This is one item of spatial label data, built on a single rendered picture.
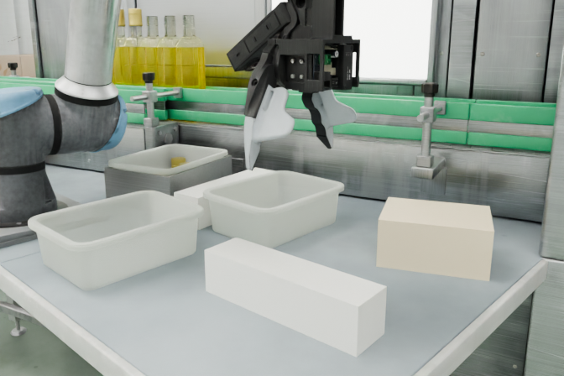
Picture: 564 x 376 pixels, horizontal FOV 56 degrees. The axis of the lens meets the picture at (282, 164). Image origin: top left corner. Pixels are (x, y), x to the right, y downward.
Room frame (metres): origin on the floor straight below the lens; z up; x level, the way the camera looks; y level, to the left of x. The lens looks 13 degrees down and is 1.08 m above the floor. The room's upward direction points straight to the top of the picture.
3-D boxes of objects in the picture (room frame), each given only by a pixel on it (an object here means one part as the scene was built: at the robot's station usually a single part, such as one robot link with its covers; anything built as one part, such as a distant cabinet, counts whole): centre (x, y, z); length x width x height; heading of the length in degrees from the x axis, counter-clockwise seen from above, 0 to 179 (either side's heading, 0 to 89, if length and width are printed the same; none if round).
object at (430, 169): (0.95, -0.27, 0.90); 0.17 x 0.05 x 0.22; 152
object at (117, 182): (1.13, 0.23, 0.79); 0.27 x 0.17 x 0.08; 152
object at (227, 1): (1.42, 0.05, 1.15); 0.90 x 0.03 x 0.34; 62
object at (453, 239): (0.77, -0.24, 0.79); 0.16 x 0.12 x 0.07; 72
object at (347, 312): (0.61, -0.01, 0.78); 0.24 x 0.06 x 0.06; 50
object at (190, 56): (1.36, 0.23, 0.99); 0.06 x 0.06 x 0.21; 62
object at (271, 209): (0.92, 0.01, 0.78); 0.22 x 0.17 x 0.09; 137
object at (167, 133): (1.27, 0.29, 0.85); 0.09 x 0.04 x 0.07; 152
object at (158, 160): (1.11, 0.24, 0.80); 0.22 x 0.17 x 0.09; 152
